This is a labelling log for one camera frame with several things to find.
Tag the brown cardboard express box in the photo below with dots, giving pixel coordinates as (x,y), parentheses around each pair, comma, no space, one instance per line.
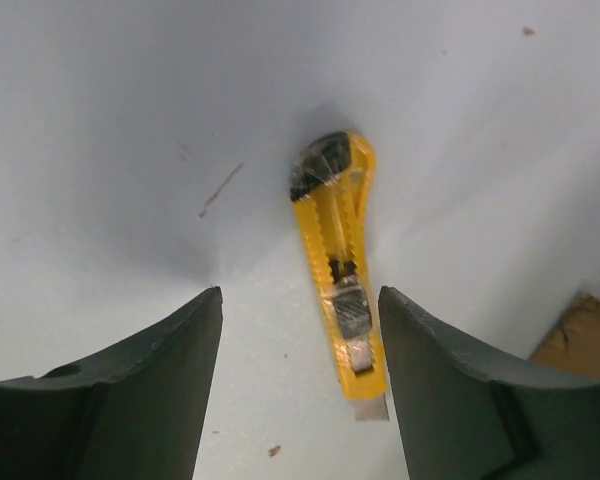
(573,344)

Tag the yellow utility knife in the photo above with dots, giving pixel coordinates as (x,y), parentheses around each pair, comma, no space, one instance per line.
(329,188)

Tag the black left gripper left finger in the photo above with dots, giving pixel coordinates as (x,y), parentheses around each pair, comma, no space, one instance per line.
(134,410)

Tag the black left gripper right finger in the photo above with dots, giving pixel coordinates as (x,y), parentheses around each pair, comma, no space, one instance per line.
(468,410)

